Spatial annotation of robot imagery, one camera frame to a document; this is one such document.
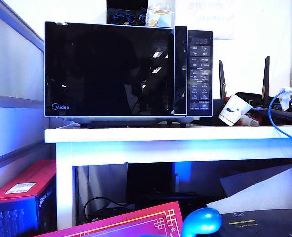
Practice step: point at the black glass microwave door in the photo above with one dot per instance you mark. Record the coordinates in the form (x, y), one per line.
(106, 74)

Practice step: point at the clear pastry snack box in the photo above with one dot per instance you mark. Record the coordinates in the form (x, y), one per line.
(160, 19)

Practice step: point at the black Midea microwave oven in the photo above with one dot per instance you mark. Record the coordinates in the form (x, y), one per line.
(200, 74)

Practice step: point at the pink box with gold pattern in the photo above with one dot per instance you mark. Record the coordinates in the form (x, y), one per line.
(126, 224)

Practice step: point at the black box with yellow label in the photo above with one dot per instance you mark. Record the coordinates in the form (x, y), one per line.
(264, 222)

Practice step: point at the white table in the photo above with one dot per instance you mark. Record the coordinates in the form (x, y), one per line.
(160, 134)

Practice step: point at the black computer case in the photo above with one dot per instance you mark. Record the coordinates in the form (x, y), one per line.
(148, 177)

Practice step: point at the white paper cup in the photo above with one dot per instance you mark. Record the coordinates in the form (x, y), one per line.
(231, 111)

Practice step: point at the small red white packet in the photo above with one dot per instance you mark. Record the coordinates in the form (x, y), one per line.
(250, 120)

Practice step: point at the blue glossy rounded knob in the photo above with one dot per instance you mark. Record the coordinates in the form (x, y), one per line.
(202, 219)

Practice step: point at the black router with antennas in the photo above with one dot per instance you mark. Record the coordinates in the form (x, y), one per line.
(266, 98)

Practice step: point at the white paper sheet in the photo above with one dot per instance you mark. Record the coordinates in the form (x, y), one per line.
(264, 190)

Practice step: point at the white tape wad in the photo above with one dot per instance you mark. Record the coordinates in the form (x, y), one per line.
(286, 97)

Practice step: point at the frosted office partition panel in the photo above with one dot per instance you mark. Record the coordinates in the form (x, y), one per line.
(12, 61)

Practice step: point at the red and blue carton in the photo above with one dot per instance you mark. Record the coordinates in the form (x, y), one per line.
(17, 209)

